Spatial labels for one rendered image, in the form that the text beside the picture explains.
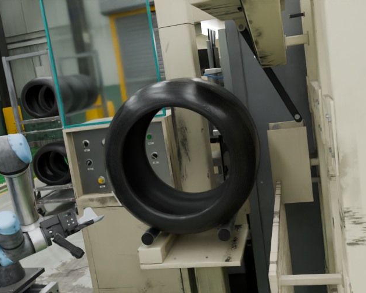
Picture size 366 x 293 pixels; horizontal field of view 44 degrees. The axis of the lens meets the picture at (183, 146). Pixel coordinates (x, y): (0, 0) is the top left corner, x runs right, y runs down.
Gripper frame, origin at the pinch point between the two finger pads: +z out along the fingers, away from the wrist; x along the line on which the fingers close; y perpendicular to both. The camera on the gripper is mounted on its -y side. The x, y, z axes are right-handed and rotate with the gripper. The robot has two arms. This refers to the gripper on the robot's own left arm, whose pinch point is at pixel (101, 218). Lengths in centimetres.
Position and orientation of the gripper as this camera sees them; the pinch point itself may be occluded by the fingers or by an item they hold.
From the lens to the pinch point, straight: 163.0
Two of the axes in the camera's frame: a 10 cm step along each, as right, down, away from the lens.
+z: 8.4, -3.4, 4.1
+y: -4.1, -9.1, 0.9
